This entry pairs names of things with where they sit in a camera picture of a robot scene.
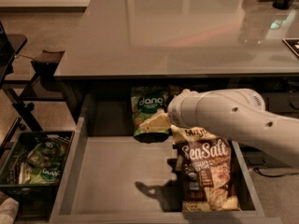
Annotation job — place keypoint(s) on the dark tablet on counter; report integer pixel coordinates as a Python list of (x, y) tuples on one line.
[(293, 45)]

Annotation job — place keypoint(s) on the grey open top drawer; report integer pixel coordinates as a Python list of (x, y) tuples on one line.
[(110, 178)]

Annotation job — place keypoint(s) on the front brown sea salt bag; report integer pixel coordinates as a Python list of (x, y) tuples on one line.
[(205, 165)]

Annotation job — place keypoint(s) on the green chip bags in crate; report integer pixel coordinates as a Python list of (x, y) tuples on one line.
[(44, 163)]

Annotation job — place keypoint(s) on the white cloth bottom left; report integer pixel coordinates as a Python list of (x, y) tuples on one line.
[(8, 211)]

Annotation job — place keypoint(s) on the dark wooden chair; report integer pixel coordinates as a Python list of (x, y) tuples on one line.
[(39, 87)]

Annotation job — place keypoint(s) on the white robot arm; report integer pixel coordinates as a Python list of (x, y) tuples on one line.
[(235, 114)]

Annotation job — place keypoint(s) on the black plastic crate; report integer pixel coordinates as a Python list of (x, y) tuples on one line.
[(10, 170)]

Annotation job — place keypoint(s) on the green rice chip bag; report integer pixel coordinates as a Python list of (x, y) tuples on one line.
[(145, 102)]

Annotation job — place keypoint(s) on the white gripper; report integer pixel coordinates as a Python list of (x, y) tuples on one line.
[(179, 108)]

